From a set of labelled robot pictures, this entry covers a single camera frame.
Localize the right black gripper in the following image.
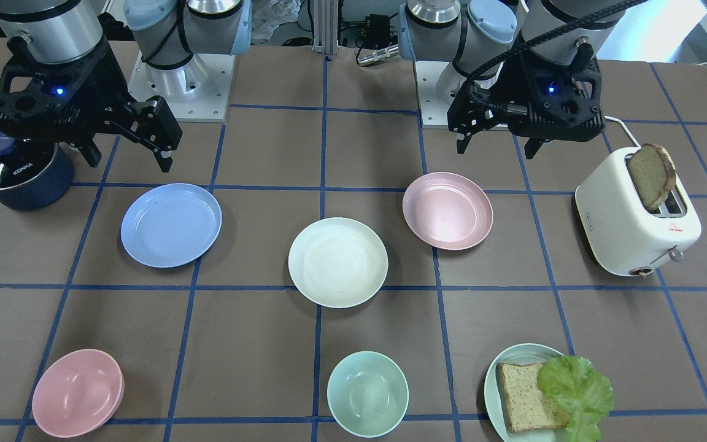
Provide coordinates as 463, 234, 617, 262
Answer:
0, 36, 183, 173

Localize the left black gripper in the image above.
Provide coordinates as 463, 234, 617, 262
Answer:
448, 41, 605, 160

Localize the pink plate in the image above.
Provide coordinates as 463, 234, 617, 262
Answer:
402, 173, 493, 250

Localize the blue plate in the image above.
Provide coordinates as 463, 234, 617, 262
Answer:
120, 184, 223, 268

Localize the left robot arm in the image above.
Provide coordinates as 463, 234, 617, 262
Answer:
396, 1, 638, 159

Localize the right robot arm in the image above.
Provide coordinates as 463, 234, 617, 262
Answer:
0, 1, 252, 173

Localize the dark blue pot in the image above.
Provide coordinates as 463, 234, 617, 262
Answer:
0, 132, 75, 211

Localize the glass pot lid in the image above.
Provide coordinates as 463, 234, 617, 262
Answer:
0, 132, 57, 190

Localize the white toaster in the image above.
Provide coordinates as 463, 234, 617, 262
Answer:
573, 146, 701, 276

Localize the bread slice in toaster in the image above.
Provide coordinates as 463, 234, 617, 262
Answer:
627, 143, 677, 212

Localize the cream white plate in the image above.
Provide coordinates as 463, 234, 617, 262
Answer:
287, 217, 389, 309

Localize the green lettuce leaf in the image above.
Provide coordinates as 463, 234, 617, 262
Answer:
538, 355, 614, 441

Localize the green plate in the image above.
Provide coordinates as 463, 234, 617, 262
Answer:
483, 343, 567, 441

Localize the pink bowl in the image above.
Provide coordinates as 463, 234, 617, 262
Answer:
31, 349, 125, 438

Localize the bread slice on plate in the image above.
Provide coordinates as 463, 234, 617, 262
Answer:
496, 363, 571, 433

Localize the green bowl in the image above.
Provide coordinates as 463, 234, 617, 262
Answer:
326, 351, 410, 438

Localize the white toaster cable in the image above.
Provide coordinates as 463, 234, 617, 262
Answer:
602, 115, 643, 149

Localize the aluminium frame post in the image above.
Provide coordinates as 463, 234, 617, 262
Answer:
307, 0, 339, 58

